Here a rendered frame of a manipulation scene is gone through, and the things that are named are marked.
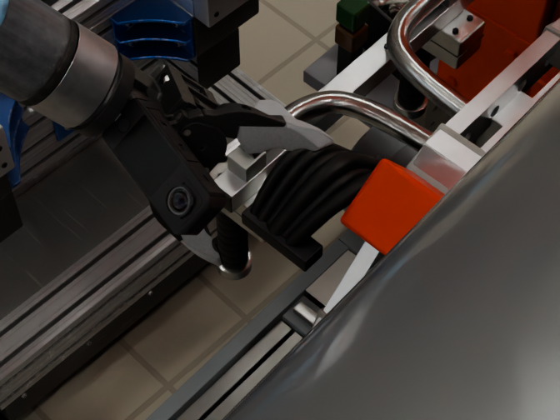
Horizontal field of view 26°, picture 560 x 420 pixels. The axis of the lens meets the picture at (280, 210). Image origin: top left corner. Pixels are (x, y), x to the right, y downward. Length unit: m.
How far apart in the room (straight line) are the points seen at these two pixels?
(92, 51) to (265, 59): 1.77
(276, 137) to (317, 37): 1.74
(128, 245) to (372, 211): 1.12
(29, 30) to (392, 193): 0.35
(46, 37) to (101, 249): 1.25
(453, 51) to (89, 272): 0.89
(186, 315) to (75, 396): 0.26
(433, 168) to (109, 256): 1.09
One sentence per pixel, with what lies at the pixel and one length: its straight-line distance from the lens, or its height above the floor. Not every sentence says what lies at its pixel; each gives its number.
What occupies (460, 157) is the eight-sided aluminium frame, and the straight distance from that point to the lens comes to 1.13.
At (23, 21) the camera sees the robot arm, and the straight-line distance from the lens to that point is 0.90.
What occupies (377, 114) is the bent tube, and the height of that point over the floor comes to 1.01.
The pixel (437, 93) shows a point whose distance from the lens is 1.32.
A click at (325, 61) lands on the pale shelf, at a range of 2.09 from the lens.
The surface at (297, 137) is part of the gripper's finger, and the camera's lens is 1.01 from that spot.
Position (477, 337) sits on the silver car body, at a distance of 0.35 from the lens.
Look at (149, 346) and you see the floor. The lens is 2.29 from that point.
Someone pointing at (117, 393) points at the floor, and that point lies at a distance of 2.26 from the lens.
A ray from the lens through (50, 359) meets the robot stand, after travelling 2.11.
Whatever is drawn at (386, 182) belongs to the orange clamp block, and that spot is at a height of 1.15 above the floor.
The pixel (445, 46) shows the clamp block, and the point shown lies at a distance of 1.47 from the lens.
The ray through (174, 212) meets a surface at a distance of 0.93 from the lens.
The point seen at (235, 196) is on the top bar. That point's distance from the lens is 1.27.
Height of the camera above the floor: 2.02
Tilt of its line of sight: 56 degrees down
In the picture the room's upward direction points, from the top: straight up
